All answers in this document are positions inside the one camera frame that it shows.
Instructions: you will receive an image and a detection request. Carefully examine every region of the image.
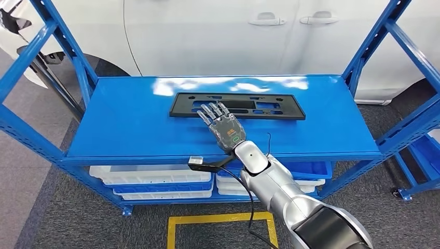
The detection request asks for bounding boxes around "yellow floor tape rectangle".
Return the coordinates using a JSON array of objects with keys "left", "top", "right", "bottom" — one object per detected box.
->
[{"left": 167, "top": 212, "right": 279, "bottom": 249}]

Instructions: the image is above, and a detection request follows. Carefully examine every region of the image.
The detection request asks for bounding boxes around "blue metal shelf rack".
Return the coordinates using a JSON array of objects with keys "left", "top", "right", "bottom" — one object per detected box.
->
[{"left": 0, "top": 0, "right": 440, "bottom": 217}]

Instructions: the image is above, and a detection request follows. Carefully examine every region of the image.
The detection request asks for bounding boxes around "black plastic plate frame part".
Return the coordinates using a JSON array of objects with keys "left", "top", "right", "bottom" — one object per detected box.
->
[{"left": 169, "top": 92, "right": 307, "bottom": 121}]

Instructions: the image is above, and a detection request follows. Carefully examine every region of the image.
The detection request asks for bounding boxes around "blue wheeled shelf rack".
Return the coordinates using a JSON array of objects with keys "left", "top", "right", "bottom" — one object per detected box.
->
[{"left": 392, "top": 132, "right": 440, "bottom": 202}]

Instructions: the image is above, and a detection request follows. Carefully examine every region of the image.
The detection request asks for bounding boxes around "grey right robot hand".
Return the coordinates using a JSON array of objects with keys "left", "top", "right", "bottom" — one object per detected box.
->
[{"left": 197, "top": 101, "right": 248, "bottom": 156}]

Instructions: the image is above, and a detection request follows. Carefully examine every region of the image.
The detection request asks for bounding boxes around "white car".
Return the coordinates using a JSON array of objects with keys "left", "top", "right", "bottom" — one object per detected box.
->
[{"left": 0, "top": 0, "right": 440, "bottom": 106}]

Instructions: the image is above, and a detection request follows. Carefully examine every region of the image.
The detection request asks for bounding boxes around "black car tyre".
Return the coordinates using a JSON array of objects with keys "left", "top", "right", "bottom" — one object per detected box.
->
[{"left": 84, "top": 53, "right": 131, "bottom": 78}]

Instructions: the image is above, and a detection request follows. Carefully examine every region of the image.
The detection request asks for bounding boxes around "white car door handle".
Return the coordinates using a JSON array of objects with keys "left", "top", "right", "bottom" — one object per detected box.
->
[
  {"left": 248, "top": 12, "right": 286, "bottom": 26},
  {"left": 299, "top": 11, "right": 339, "bottom": 25}
]

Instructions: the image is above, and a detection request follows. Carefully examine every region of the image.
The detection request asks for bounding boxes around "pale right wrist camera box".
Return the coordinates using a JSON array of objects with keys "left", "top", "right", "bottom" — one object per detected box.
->
[{"left": 188, "top": 155, "right": 228, "bottom": 174}]

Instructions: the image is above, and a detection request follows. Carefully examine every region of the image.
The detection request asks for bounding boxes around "black camera cable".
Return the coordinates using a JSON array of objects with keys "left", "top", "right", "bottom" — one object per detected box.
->
[{"left": 219, "top": 167, "right": 280, "bottom": 249}]

